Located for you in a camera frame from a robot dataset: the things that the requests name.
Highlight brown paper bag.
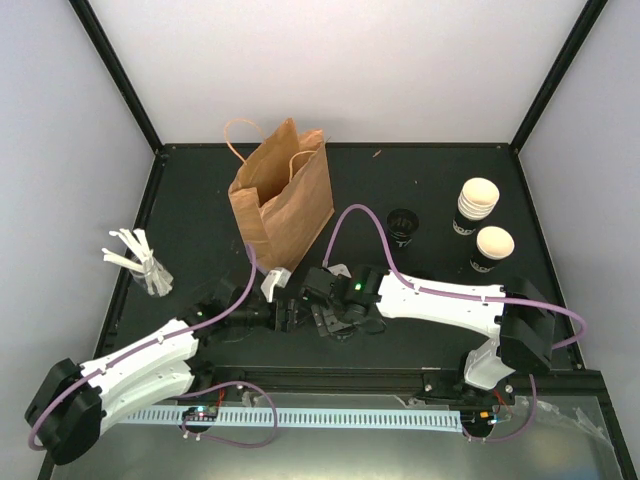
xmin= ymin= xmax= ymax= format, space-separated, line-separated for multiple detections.
xmin=224 ymin=118 xmax=335 ymax=272

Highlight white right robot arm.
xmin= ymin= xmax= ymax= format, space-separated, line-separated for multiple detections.
xmin=300 ymin=265 xmax=555 ymax=405

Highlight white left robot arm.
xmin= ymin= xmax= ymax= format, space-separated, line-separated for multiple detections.
xmin=25 ymin=283 xmax=301 ymax=465

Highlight left small circuit board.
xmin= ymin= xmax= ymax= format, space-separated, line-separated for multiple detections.
xmin=182 ymin=406 xmax=218 ymax=421

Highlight small circuit board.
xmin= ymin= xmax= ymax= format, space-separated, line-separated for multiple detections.
xmin=182 ymin=406 xmax=218 ymax=421
xmin=461 ymin=409 xmax=513 ymax=427

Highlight white wooden stirrers in glass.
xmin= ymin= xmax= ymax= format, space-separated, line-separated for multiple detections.
xmin=102 ymin=229 xmax=174 ymax=298

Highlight single black paper cup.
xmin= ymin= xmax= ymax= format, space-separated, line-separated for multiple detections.
xmin=470 ymin=226 xmax=515 ymax=273

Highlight right small circuit board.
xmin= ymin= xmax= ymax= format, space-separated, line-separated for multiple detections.
xmin=461 ymin=409 xmax=513 ymax=427

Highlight stack of black paper cups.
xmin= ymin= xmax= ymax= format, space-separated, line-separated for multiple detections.
xmin=452 ymin=177 xmax=500 ymax=236

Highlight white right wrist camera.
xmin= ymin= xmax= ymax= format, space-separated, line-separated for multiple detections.
xmin=327 ymin=263 xmax=351 ymax=278

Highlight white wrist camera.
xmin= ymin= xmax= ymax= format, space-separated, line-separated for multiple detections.
xmin=327 ymin=263 xmax=351 ymax=278
xmin=260 ymin=267 xmax=291 ymax=303

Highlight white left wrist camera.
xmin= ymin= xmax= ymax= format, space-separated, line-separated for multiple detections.
xmin=260 ymin=267 xmax=291 ymax=303

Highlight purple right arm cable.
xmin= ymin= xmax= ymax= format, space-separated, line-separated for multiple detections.
xmin=323 ymin=204 xmax=589 ymax=444

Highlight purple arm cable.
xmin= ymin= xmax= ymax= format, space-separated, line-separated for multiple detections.
xmin=27 ymin=244 xmax=277 ymax=450
xmin=323 ymin=204 xmax=589 ymax=444

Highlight black front aluminium rail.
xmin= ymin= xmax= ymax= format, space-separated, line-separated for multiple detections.
xmin=191 ymin=366 xmax=606 ymax=406

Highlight white slotted cable duct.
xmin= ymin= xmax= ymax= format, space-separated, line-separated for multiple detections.
xmin=121 ymin=405 xmax=462 ymax=433

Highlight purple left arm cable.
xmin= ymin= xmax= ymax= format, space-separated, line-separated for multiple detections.
xmin=27 ymin=244 xmax=277 ymax=450

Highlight black frame post left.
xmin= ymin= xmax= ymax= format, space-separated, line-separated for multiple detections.
xmin=67 ymin=0 xmax=166 ymax=156

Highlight black frame post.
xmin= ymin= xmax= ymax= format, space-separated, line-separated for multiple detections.
xmin=67 ymin=0 xmax=166 ymax=156
xmin=509 ymin=0 xmax=609 ymax=151

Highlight black frame post right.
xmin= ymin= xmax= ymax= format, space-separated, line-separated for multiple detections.
xmin=509 ymin=0 xmax=609 ymax=151

